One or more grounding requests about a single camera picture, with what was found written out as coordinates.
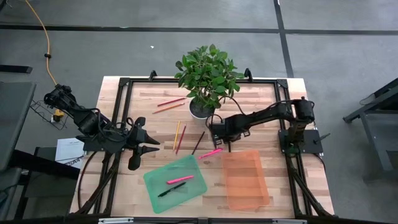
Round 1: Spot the dark brown pencil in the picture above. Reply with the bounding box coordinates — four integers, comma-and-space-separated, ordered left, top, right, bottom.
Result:
191, 131, 206, 156

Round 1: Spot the pink pen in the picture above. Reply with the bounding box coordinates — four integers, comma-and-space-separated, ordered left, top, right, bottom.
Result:
198, 147, 224, 160
166, 175, 195, 185

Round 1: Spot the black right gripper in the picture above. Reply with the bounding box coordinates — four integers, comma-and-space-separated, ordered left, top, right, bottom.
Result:
213, 114, 251, 154

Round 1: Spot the orange translucent plastic tray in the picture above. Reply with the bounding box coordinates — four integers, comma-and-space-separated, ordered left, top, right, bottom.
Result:
220, 149, 271, 212

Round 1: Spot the black flat floor bar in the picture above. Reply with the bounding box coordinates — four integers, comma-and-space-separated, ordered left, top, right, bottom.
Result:
0, 64, 34, 74

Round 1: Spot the black pen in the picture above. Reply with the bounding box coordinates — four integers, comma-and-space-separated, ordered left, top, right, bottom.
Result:
157, 182, 187, 198

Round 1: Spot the green potted plant white pot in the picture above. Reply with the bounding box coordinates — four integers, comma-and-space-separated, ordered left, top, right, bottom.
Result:
174, 43, 246, 121

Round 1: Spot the black metal table frame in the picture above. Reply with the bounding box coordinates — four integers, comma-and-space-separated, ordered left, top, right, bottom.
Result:
0, 77, 398, 224

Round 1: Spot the white paper sheet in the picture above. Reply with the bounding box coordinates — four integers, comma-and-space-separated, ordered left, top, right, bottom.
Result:
55, 138, 85, 170

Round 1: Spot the silver metal bracket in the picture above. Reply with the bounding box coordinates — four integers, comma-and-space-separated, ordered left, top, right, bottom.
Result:
272, 219, 308, 224
98, 217, 134, 224

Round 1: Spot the red pencil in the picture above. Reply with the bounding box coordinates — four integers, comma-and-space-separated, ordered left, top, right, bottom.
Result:
175, 124, 188, 156
157, 96, 187, 108

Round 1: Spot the orange pencil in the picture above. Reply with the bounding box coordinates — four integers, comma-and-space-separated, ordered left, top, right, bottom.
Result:
152, 102, 186, 114

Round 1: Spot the grey desk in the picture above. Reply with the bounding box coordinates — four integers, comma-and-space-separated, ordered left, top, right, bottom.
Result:
0, 81, 37, 174

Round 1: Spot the yellow extension cable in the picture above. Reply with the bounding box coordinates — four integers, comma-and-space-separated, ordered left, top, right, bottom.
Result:
24, 0, 65, 123

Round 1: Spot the yellow pencil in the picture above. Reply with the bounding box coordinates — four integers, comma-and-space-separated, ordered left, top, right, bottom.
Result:
172, 120, 182, 151

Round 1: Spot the dark grey desk frame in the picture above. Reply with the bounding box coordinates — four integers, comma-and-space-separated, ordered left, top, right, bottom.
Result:
343, 77, 398, 183

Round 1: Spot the green translucent plastic tray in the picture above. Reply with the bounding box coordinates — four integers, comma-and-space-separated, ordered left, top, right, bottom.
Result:
142, 154, 208, 215

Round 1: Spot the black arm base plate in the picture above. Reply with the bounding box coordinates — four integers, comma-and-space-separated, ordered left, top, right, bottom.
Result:
76, 135, 126, 153
278, 129, 324, 156

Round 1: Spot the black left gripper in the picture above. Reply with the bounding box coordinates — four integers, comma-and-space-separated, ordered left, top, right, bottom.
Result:
126, 116, 161, 171

